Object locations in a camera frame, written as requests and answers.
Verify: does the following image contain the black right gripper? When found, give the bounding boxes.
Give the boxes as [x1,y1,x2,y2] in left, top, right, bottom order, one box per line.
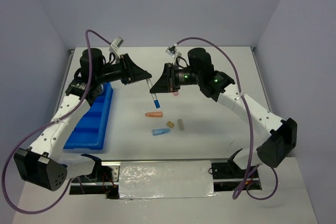
[150,62,201,93]

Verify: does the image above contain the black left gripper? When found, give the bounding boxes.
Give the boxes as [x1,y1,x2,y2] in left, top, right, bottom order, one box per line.
[96,54,152,86]

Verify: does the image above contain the blue white marker pen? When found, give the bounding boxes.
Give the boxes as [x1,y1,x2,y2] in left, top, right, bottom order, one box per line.
[146,79,161,109]

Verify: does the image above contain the orange correction tape case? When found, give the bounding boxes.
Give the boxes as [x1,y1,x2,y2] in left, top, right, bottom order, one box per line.
[145,111,163,118]

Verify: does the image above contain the tan small eraser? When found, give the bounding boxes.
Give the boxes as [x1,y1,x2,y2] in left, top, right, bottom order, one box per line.
[167,121,174,128]

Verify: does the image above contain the grey rectangular eraser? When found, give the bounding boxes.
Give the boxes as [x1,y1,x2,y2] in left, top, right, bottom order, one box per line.
[177,119,184,130]

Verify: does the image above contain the blue correction tape case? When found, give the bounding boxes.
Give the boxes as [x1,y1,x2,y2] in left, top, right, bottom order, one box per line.
[152,128,170,136]

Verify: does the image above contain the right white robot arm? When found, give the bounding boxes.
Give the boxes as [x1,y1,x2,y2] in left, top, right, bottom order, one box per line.
[150,48,298,177]

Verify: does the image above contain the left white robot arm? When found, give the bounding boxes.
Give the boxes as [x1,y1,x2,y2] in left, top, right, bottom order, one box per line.
[14,48,152,191]

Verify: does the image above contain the blue plastic divided tray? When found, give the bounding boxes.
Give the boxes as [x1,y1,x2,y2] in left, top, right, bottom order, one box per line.
[64,83,113,151]

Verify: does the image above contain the silver foil tape panel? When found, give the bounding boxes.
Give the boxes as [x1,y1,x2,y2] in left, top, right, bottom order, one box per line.
[119,161,217,199]

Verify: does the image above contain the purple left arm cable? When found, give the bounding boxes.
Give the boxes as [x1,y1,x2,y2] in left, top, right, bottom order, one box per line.
[1,29,114,214]

